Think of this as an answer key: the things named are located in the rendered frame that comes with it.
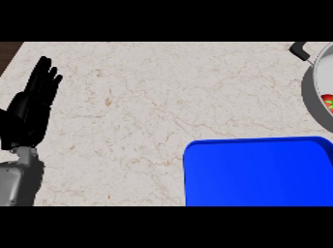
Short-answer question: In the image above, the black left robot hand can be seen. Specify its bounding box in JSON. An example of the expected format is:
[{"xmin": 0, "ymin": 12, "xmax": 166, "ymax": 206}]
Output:
[{"xmin": 0, "ymin": 55, "xmax": 64, "ymax": 151}]

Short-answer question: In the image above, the red tomato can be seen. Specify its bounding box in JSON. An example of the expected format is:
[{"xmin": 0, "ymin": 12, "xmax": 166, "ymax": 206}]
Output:
[{"xmin": 319, "ymin": 93, "xmax": 333, "ymax": 114}]

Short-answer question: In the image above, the blue plastic tray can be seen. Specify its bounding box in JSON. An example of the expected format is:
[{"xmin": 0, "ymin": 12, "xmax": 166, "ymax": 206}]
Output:
[{"xmin": 180, "ymin": 136, "xmax": 333, "ymax": 207}]

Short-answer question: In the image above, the grey pot with black handle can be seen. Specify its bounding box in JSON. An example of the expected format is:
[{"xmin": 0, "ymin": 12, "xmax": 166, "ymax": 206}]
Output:
[{"xmin": 288, "ymin": 42, "xmax": 333, "ymax": 141}]

